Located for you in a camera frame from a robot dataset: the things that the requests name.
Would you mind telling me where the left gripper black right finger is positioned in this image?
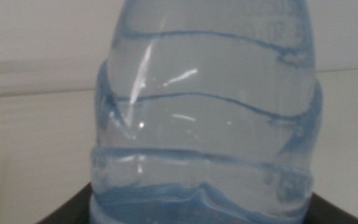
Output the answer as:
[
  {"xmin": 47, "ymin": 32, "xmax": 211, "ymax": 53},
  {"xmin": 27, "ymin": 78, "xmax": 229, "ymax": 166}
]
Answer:
[{"xmin": 303, "ymin": 192, "xmax": 358, "ymax": 224}]

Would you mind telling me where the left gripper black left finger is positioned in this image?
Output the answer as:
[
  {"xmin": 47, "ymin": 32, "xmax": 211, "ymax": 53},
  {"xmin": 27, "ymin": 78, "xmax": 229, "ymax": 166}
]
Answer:
[{"xmin": 37, "ymin": 182, "xmax": 93, "ymax": 224}]

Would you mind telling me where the clear water bottle blue cap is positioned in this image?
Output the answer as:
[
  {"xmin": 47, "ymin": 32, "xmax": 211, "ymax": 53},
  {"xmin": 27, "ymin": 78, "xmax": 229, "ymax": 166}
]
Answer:
[{"xmin": 89, "ymin": 0, "xmax": 324, "ymax": 224}]

